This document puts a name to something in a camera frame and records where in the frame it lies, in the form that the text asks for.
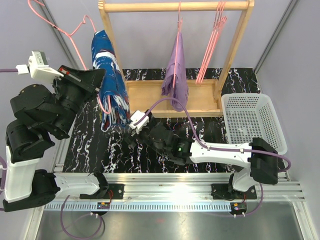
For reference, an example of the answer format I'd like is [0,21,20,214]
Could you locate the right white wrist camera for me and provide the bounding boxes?
[129,110,149,135]

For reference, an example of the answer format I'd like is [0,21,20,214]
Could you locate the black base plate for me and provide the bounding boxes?
[79,183,125,200]
[210,183,258,201]

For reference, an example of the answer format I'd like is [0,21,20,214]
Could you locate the black marble pattern mat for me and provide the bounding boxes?
[62,68,261,174]

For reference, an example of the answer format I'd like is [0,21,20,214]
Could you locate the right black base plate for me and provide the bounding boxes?
[210,183,258,201]

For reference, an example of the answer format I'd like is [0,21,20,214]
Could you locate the aluminium mounting rail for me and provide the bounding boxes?
[33,171,307,202]

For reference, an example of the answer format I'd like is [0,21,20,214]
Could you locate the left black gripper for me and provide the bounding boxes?
[50,64,106,137]

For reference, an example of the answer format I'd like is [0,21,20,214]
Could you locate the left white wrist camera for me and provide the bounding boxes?
[15,50,64,84]

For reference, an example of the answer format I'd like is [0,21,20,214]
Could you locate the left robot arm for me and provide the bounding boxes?
[1,65,109,213]

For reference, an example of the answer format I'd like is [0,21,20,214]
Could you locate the white plastic basket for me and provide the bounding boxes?
[221,93,288,155]

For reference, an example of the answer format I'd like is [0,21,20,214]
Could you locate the pink hanger holding purple trousers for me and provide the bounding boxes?
[172,1,183,95]

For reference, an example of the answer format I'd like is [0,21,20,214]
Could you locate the white slotted cable duct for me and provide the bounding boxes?
[44,201,231,212]

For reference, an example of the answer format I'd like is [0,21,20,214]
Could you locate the wooden clothes rack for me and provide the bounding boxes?
[98,0,255,118]

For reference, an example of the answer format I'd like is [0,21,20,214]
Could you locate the blue patterned trousers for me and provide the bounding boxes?
[91,30,131,132]

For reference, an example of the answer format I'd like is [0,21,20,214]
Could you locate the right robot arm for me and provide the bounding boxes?
[124,123,279,201]

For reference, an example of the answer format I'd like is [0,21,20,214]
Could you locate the purple trousers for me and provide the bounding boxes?
[161,32,189,112]

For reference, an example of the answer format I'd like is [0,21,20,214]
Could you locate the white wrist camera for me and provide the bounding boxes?
[129,110,149,135]
[15,50,64,84]

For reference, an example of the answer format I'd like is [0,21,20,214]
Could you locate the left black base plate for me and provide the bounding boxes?
[79,183,125,200]

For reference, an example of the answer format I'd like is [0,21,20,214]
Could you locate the pink wire hanger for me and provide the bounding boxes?
[27,0,112,115]

